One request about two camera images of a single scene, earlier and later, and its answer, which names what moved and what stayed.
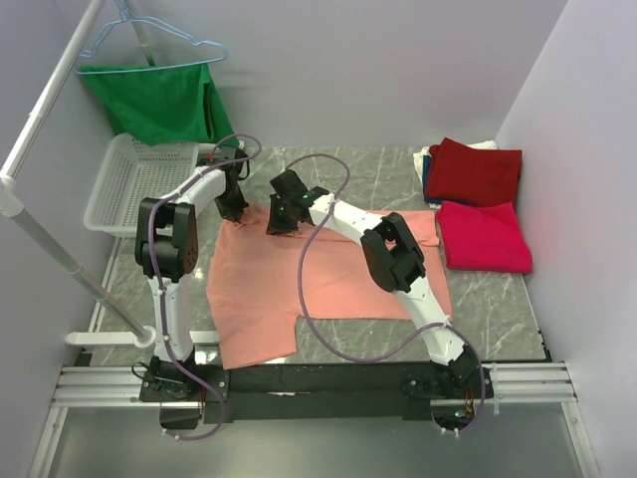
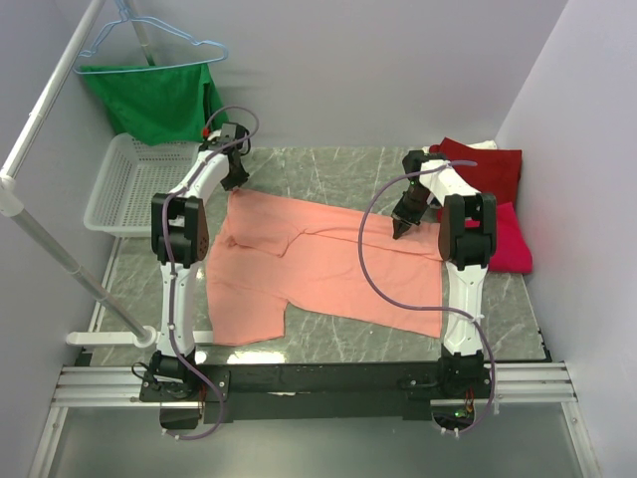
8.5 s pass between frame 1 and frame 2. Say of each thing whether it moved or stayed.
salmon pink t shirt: moved
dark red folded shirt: stayed
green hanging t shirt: stayed
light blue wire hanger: stayed
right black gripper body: moved
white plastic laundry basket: stayed
